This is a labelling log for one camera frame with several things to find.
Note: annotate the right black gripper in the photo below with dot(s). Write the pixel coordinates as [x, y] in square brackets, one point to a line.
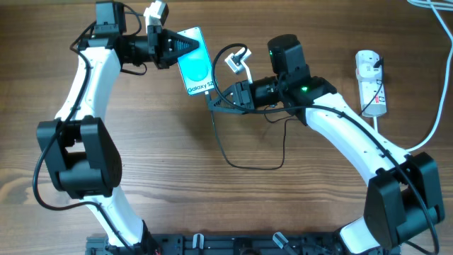
[243, 98]

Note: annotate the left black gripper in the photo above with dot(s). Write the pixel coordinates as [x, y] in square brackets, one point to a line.
[161, 44]

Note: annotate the turquoise Samsung Galaxy smartphone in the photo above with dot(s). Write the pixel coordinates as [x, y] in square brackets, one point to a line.
[196, 67]

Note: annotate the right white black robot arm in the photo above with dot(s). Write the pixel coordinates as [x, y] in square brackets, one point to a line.
[404, 196]

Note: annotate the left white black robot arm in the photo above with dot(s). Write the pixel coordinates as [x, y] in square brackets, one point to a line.
[76, 148]

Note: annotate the white USB charger plug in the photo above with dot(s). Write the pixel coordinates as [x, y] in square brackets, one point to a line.
[369, 72]

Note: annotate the white power strip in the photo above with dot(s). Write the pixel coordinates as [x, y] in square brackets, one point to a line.
[372, 96]

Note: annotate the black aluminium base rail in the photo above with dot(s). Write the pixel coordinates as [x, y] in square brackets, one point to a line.
[305, 244]

